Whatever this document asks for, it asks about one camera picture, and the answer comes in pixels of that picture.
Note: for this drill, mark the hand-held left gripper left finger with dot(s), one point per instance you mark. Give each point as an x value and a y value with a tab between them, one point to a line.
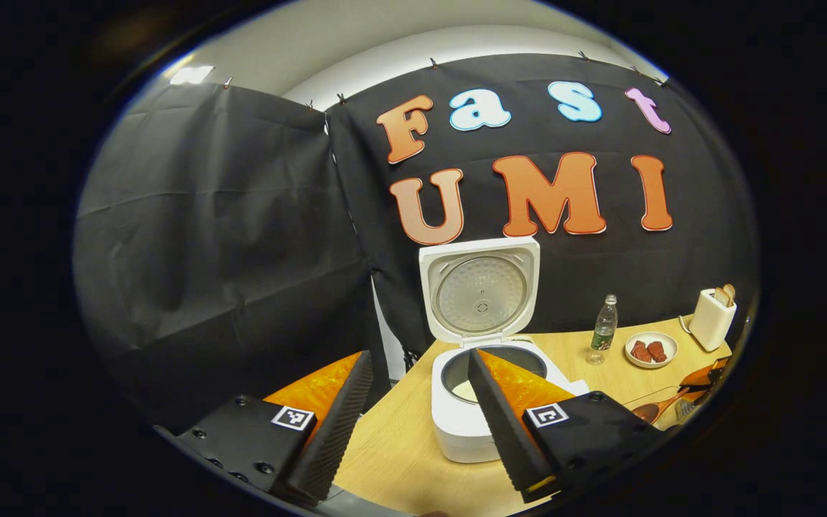
342	431

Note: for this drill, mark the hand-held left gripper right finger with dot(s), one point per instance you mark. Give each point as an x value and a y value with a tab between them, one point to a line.
503	431

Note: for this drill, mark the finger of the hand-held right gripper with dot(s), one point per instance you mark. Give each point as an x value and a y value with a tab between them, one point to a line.
704	377

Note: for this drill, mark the pile of white rice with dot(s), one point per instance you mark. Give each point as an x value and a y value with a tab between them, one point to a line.
465	391

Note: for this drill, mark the brown wooden spoon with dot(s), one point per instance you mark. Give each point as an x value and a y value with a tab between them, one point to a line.
647	414

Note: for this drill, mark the white rice cooker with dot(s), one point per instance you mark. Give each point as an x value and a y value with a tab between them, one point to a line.
482	294

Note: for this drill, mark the white round plate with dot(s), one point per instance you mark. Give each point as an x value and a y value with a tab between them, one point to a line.
668	357

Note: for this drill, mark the white toaster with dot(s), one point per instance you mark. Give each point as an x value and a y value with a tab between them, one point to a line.
708	327

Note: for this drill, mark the red meat piece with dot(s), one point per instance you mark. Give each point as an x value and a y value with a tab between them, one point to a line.
641	351
657	352

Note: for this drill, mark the toasted bread slice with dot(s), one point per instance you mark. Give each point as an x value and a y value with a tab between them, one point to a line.
730	291
721	296

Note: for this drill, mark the clear plastic water bottle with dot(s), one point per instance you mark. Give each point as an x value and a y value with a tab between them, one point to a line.
602	334

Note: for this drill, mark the black backdrop cloth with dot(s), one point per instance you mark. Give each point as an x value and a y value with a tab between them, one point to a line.
205	237

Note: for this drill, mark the long ceiling light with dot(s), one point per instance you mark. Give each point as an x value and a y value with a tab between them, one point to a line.
191	75

